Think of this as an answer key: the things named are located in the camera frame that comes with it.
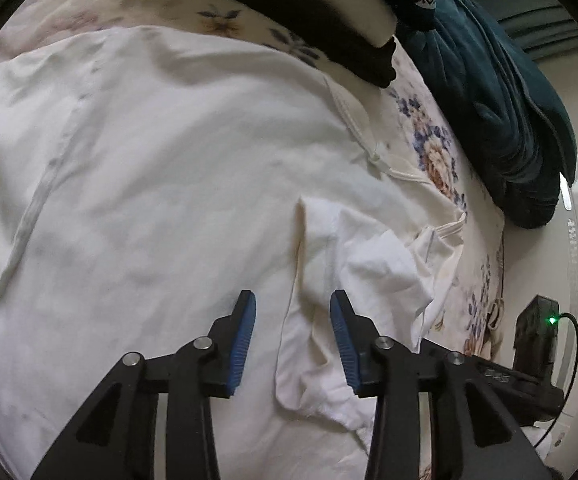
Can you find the black folded garment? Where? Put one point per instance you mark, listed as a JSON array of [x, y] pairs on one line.
[[319, 25]]

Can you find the cream folded garment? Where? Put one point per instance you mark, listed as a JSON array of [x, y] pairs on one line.
[[359, 5]]

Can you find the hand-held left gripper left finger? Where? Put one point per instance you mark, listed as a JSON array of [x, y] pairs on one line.
[[244, 340]]

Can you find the white shirt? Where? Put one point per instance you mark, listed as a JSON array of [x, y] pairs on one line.
[[169, 185]]

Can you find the teal plush blanket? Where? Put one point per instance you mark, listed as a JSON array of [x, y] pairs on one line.
[[494, 110]]

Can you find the floral bed sheet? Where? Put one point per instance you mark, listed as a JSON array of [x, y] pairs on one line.
[[434, 160]]

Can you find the white headboard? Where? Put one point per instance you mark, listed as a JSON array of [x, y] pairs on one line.
[[576, 270]]

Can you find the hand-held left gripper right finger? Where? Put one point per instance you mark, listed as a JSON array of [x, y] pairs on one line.
[[344, 345]]

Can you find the grey-green curtain with tan band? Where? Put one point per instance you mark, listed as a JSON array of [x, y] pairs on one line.
[[544, 35]]

